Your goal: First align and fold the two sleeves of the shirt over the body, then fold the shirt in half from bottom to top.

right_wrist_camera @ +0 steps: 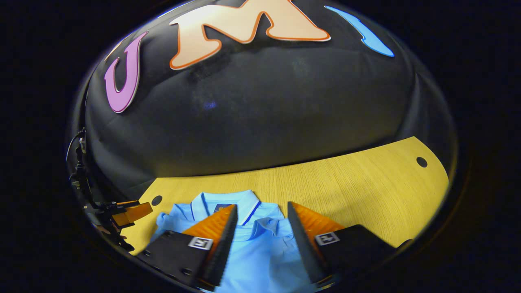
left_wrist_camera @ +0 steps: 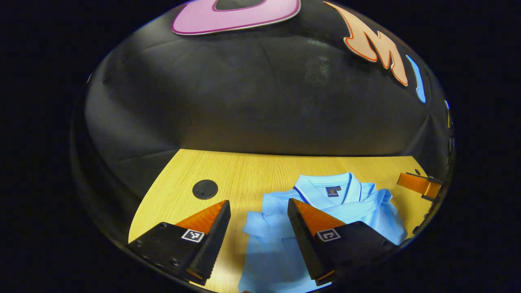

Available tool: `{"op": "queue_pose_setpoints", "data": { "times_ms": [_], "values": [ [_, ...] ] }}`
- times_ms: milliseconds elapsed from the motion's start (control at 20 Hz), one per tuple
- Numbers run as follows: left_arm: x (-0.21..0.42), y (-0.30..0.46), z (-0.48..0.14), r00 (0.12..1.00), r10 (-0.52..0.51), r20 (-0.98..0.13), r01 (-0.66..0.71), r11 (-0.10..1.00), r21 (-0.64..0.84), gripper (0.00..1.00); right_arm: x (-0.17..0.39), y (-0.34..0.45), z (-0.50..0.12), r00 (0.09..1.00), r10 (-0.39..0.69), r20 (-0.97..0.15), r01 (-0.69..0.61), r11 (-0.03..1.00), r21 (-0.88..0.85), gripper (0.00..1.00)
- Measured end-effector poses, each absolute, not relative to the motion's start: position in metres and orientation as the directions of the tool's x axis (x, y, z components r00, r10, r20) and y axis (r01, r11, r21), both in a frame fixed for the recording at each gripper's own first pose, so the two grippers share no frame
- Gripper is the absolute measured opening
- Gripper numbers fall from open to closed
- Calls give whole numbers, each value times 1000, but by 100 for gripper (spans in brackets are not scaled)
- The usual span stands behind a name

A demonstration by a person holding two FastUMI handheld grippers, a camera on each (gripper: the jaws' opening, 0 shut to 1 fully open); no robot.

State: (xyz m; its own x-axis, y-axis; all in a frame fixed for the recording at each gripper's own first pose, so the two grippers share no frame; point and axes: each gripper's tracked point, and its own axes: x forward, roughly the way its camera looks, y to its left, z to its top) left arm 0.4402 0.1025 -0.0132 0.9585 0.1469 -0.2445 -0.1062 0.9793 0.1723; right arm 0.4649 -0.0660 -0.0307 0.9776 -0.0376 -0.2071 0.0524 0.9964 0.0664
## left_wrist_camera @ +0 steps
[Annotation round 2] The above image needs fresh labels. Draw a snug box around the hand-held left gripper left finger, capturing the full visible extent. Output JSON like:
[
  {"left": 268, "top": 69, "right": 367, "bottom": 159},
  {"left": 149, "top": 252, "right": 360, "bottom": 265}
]
[{"left": 127, "top": 199, "right": 232, "bottom": 285}]

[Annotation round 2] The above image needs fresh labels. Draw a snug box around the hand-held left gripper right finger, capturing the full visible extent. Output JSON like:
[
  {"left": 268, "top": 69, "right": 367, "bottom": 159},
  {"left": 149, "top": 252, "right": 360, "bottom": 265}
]
[{"left": 287, "top": 198, "right": 401, "bottom": 286}]

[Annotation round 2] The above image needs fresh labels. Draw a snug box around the light blue T-shirt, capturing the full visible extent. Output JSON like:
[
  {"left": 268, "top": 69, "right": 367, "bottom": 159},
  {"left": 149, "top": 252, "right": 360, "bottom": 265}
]
[{"left": 238, "top": 172, "right": 408, "bottom": 293}]

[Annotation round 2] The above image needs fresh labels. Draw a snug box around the black backdrop cloth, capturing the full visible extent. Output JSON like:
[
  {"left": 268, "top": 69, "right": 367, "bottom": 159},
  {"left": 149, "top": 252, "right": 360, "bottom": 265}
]
[{"left": 71, "top": 0, "right": 454, "bottom": 241}]

